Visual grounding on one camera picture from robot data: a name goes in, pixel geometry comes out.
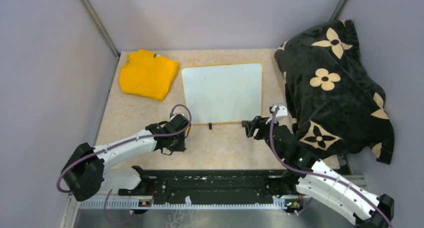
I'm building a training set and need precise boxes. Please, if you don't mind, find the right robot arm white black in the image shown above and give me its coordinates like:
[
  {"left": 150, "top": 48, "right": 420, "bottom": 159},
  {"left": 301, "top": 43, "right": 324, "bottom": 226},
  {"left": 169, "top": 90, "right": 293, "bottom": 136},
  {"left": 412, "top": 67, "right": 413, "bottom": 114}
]
[{"left": 242, "top": 116, "right": 394, "bottom": 227}]

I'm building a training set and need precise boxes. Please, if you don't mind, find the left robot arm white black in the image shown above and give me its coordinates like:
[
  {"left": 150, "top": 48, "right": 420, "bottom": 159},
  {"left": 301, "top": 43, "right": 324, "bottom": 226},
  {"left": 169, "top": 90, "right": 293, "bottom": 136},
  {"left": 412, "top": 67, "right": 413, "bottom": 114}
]
[{"left": 56, "top": 113, "right": 191, "bottom": 201}]

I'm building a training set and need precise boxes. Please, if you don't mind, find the yellow framed whiteboard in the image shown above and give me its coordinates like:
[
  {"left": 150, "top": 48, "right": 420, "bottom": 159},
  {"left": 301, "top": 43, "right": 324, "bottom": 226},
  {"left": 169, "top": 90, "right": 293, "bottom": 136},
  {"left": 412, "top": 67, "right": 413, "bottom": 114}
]
[{"left": 181, "top": 63, "right": 264, "bottom": 125}]

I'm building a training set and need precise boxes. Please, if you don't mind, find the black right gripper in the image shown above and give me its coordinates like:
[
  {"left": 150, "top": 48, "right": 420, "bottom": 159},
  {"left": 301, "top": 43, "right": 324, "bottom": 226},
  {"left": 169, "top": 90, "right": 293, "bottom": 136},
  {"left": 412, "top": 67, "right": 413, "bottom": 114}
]
[{"left": 243, "top": 115, "right": 283, "bottom": 159}]

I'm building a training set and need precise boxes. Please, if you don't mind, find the right corner metal post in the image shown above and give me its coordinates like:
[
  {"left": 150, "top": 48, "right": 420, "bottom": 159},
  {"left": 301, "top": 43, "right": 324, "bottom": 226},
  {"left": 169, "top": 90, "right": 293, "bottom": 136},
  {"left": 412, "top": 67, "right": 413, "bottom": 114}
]
[{"left": 329, "top": 0, "right": 348, "bottom": 22}]

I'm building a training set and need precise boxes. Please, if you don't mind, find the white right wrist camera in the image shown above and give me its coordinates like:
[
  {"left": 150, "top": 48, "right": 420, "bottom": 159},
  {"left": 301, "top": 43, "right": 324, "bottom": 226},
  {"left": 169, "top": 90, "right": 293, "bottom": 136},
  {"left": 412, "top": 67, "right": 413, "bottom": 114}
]
[{"left": 269, "top": 103, "right": 288, "bottom": 123}]

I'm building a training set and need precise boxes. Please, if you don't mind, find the yellow folded cloth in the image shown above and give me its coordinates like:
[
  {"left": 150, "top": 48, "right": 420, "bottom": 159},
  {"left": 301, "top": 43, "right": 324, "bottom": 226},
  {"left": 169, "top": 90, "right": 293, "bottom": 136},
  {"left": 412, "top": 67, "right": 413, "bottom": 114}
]
[{"left": 118, "top": 50, "right": 180, "bottom": 101}]

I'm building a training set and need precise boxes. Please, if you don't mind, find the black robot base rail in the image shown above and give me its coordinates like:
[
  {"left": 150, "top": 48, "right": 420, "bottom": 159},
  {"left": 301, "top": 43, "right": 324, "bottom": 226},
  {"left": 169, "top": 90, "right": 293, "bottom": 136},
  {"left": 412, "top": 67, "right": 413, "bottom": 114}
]
[{"left": 118, "top": 166, "right": 306, "bottom": 214}]

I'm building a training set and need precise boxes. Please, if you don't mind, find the left corner metal post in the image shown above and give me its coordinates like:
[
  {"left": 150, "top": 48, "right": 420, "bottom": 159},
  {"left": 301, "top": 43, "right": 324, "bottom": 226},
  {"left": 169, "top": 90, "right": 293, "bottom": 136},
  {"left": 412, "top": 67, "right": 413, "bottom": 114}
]
[{"left": 80, "top": 0, "right": 121, "bottom": 58}]

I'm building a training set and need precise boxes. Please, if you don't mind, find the black floral blanket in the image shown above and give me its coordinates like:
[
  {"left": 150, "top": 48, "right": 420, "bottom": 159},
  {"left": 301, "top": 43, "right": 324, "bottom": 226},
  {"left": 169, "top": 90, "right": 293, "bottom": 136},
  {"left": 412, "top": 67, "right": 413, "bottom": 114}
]
[{"left": 274, "top": 20, "right": 395, "bottom": 165}]

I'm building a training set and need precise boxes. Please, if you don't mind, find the corner metal post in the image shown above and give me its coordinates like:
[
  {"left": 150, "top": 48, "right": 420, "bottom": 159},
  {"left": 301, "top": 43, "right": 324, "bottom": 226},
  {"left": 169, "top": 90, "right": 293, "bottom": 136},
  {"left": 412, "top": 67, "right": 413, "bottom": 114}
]
[
  {"left": 329, "top": 0, "right": 348, "bottom": 22},
  {"left": 80, "top": 0, "right": 121, "bottom": 58}
]

